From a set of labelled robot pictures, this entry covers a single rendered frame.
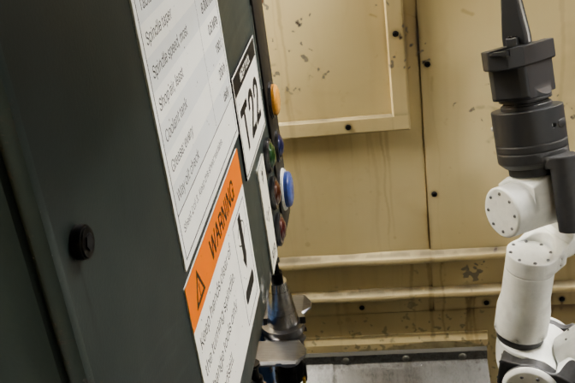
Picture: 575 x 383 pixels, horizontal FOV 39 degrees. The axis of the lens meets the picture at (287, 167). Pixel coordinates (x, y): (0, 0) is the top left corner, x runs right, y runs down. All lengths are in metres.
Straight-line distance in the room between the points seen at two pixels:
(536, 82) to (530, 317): 0.32
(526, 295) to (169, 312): 0.82
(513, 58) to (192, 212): 0.67
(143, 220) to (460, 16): 1.09
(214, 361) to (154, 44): 0.16
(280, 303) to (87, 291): 0.88
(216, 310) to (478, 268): 1.17
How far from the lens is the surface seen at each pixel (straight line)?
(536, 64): 1.03
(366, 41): 1.36
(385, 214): 1.50
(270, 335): 1.15
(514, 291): 1.12
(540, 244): 1.14
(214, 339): 0.42
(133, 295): 0.30
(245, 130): 0.53
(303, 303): 1.21
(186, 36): 0.40
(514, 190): 1.03
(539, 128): 1.02
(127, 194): 0.30
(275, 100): 0.64
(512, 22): 1.04
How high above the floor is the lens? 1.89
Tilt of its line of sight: 24 degrees down
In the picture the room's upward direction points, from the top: 8 degrees counter-clockwise
